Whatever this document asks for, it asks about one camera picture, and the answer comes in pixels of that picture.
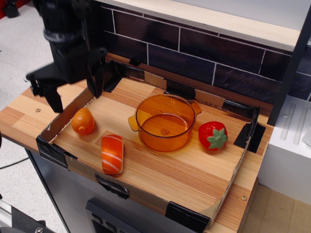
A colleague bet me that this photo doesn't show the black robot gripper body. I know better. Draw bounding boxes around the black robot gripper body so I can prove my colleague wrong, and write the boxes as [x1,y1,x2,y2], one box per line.
[26,29,107,87]

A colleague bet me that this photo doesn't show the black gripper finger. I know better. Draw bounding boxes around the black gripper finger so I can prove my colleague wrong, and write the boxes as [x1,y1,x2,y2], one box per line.
[86,61,106,98]
[30,80,63,113]

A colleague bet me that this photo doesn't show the orange toy carrot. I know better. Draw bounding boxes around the orange toy carrot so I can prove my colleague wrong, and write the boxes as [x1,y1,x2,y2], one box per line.
[71,108,95,135]

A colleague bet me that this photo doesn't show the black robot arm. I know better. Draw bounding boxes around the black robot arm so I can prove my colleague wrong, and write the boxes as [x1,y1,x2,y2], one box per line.
[26,0,107,113]

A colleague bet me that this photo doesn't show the orange transparent plastic pot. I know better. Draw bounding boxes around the orange transparent plastic pot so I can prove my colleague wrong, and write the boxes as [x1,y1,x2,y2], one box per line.
[128,94,202,152]

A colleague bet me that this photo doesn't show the salmon sushi toy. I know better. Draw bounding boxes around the salmon sushi toy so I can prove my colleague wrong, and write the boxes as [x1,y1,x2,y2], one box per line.
[101,134,124,175]

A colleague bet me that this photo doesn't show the red toy strawberry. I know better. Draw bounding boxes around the red toy strawberry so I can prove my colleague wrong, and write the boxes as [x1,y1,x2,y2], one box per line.
[198,121,228,150]

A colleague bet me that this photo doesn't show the dark brick backsplash shelf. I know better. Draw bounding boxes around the dark brick backsplash shelf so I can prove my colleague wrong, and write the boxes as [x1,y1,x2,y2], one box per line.
[86,0,311,114]

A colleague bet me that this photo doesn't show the white ridged side block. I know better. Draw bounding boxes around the white ridged side block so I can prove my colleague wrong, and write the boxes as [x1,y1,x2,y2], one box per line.
[258,96,311,204]

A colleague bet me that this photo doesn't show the black metal bracket with screw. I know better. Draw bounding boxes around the black metal bracket with screw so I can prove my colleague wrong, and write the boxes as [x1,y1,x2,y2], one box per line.
[0,196,49,233]

